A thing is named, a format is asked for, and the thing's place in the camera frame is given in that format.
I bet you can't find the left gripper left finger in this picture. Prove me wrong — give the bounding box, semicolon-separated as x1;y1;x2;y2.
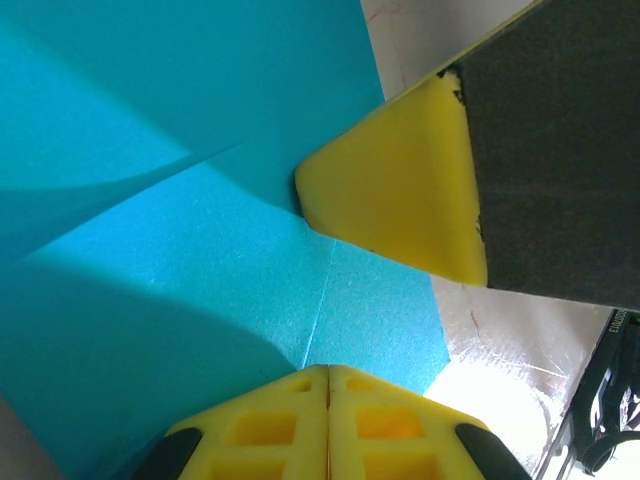
134;364;330;480

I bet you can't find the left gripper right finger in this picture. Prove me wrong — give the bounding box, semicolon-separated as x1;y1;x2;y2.
327;364;531;480

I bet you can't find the blue cloth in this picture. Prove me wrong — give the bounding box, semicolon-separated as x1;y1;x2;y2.
0;0;451;480

